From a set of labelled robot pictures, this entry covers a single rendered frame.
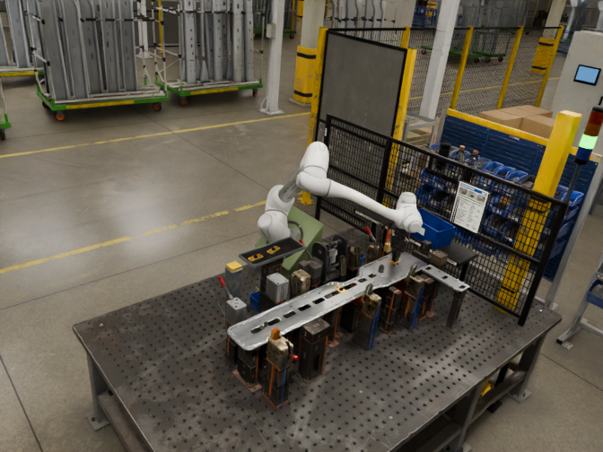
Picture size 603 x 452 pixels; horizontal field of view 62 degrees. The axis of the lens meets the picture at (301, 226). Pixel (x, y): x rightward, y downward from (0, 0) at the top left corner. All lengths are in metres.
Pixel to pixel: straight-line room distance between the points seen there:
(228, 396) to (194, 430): 0.24
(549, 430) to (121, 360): 2.75
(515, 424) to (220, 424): 2.12
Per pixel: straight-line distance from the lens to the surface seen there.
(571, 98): 9.35
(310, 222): 3.41
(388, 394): 2.73
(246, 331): 2.49
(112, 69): 9.48
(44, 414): 3.66
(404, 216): 2.78
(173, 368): 2.76
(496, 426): 3.81
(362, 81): 5.20
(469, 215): 3.41
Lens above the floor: 2.60
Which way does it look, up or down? 28 degrees down
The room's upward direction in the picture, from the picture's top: 6 degrees clockwise
